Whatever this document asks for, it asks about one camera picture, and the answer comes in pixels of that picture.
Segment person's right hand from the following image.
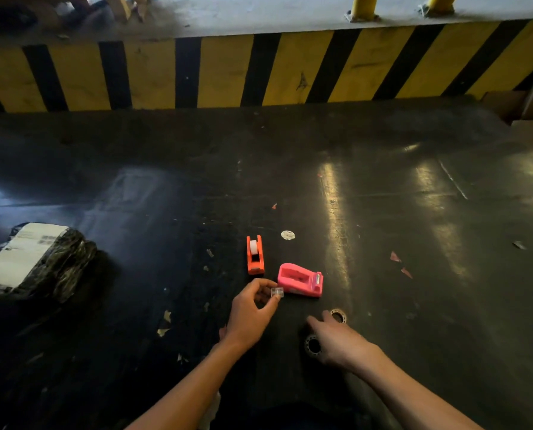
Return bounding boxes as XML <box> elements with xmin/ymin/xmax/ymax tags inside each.
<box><xmin>305</xmin><ymin>310</ymin><xmax>381</xmax><ymax>376</ymax></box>

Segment person's left hand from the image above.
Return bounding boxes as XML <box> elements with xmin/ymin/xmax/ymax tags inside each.
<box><xmin>219</xmin><ymin>278</ymin><xmax>282</xmax><ymax>353</ymax></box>

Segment orange tape dispenser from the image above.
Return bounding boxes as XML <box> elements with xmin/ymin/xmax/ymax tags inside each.
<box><xmin>246</xmin><ymin>235</ymin><xmax>265</xmax><ymax>276</ymax></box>

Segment pink tape dispenser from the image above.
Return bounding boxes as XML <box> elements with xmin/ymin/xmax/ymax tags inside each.
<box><xmin>277</xmin><ymin>262</ymin><xmax>324</xmax><ymax>299</ymax></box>

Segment person's right forearm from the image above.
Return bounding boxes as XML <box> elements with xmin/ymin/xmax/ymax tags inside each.
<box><xmin>354</xmin><ymin>346</ymin><xmax>484</xmax><ymax>430</ymax></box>

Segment person's left forearm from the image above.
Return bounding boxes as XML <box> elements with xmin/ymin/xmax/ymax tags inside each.
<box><xmin>125</xmin><ymin>340</ymin><xmax>249</xmax><ymax>430</ymax></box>

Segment white paper scrap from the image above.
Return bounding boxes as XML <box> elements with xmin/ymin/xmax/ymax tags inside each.
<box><xmin>198</xmin><ymin>391</ymin><xmax>222</xmax><ymax>430</ymax></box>

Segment black parcel with white label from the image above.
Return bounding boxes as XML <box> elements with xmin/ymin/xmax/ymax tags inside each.
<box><xmin>0</xmin><ymin>222</ymin><xmax>98</xmax><ymax>303</ymax></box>

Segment yellow black striped curb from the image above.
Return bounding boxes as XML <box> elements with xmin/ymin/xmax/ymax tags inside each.
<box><xmin>0</xmin><ymin>17</ymin><xmax>533</xmax><ymax>113</ymax></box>

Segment brown cardboard box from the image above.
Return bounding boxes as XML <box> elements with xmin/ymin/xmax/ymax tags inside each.
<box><xmin>481</xmin><ymin>88</ymin><xmax>533</xmax><ymax>124</ymax></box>

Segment wooden pallet legs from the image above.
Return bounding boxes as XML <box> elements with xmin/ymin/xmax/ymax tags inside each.
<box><xmin>103</xmin><ymin>0</ymin><xmax>151</xmax><ymax>21</ymax></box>

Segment long yellow guard rail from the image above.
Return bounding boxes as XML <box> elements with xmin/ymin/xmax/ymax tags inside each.
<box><xmin>345</xmin><ymin>0</ymin><xmax>379</xmax><ymax>23</ymax></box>

